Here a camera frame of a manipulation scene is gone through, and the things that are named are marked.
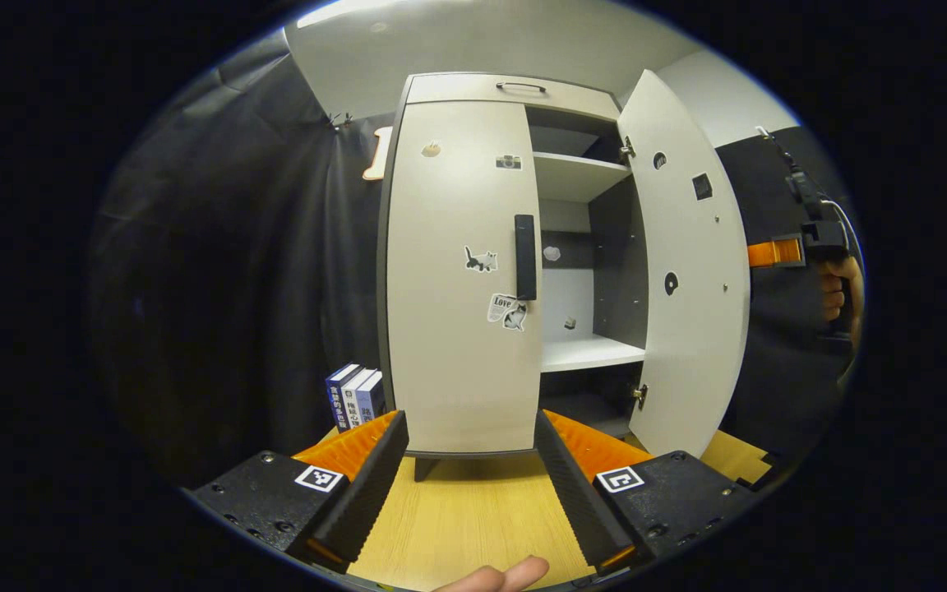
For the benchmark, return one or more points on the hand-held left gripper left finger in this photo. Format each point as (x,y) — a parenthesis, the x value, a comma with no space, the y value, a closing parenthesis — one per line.
(367,493)

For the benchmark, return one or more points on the blue spine book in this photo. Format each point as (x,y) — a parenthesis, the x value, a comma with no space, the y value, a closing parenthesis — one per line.
(371,403)

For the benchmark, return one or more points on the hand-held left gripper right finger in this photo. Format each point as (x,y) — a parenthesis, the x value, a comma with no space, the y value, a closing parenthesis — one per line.
(576,493)

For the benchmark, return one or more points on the white double-door shoe cabinet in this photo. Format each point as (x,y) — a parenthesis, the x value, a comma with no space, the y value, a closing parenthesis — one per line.
(605,271)

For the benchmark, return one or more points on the white cabinet shelf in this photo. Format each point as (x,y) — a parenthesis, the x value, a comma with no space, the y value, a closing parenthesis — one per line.
(588,353)
(576,173)

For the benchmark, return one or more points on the white cabinet drawer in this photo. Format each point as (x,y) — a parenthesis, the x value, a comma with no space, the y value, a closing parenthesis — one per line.
(473,90)

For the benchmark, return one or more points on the cabinet door with camera sticker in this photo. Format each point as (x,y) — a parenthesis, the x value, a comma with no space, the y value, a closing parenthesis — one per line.
(449,329)

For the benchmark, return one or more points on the dark blue book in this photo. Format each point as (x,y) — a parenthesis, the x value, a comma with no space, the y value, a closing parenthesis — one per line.
(336,403)

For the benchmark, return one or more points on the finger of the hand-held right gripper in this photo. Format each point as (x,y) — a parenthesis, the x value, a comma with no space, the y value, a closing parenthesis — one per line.
(773,252)

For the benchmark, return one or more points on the white spine book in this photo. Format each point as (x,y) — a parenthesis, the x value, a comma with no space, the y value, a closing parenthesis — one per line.
(354,403)

